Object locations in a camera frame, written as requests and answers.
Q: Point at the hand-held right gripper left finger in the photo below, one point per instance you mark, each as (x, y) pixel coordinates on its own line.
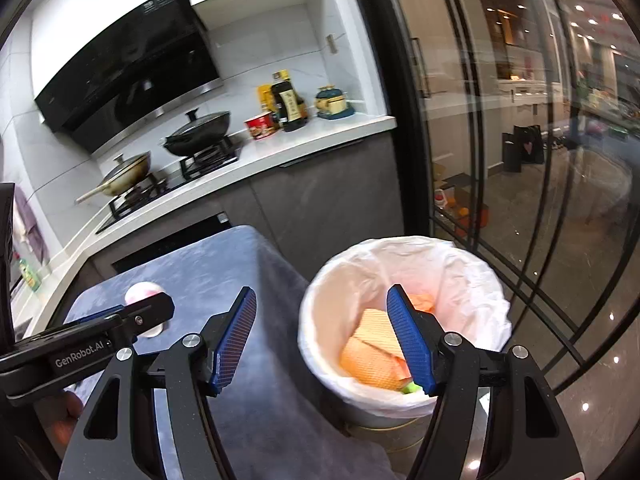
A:
(235, 340)

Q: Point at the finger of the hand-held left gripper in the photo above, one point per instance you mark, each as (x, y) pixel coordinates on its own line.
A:
(147, 315)

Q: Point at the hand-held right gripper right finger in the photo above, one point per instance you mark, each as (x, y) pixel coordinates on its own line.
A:
(407, 340)

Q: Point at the pink and white cup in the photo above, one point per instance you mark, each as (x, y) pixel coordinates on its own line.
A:
(142, 292)

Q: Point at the orange waffle cloth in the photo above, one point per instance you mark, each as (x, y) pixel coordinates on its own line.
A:
(375, 360)
(422, 301)

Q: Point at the green wrapper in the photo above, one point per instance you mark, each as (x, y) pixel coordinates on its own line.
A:
(411, 387)

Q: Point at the trash bin with white bag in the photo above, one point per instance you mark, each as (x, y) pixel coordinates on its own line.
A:
(450, 270)

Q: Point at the white bin with gold base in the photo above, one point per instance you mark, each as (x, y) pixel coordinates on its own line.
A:
(390, 432)

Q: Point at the person's left hand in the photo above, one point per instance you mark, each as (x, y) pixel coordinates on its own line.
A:
(65, 412)

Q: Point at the black built-in oven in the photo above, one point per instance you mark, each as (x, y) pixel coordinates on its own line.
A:
(165, 250)

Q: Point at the green bottle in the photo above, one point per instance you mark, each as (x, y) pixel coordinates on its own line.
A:
(30, 275)

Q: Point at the purple hanging cloth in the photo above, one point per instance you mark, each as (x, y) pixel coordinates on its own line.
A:
(30, 225)

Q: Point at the clear plastic oil jug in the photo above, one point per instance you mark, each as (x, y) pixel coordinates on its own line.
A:
(442, 205)

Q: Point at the brass frying pan with lid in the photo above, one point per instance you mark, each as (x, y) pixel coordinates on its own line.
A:
(125, 175)

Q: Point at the orange cardboard box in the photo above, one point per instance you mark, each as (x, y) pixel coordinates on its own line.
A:
(480, 217)

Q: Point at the black gas stove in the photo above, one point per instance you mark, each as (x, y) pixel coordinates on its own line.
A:
(210, 160)

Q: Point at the brown cardboard box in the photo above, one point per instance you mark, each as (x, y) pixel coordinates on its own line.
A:
(440, 175)

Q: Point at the grey kitchen cabinet white counter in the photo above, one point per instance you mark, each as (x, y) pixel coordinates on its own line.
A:
(325, 190)

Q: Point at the black wok with lid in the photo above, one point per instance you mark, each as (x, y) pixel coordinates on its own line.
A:
(200, 135)

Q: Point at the red instant noodle cup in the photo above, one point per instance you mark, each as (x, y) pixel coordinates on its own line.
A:
(260, 127)

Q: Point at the black paper bag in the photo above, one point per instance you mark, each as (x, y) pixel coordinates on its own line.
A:
(512, 152)
(532, 142)

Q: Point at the black range hood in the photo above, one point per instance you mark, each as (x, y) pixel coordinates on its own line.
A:
(125, 75)

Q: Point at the dark soy sauce bottle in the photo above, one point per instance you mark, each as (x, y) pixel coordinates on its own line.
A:
(289, 105)

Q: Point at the yellow bottle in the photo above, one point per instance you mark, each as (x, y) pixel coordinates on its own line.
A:
(264, 97)

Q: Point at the blue and cream condiment jars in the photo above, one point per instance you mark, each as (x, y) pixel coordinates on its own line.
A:
(332, 102)

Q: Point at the white display counter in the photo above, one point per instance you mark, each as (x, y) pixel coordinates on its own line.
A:
(530, 91)

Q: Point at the black framed glass sliding door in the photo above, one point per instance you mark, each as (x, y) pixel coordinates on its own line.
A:
(395, 60)

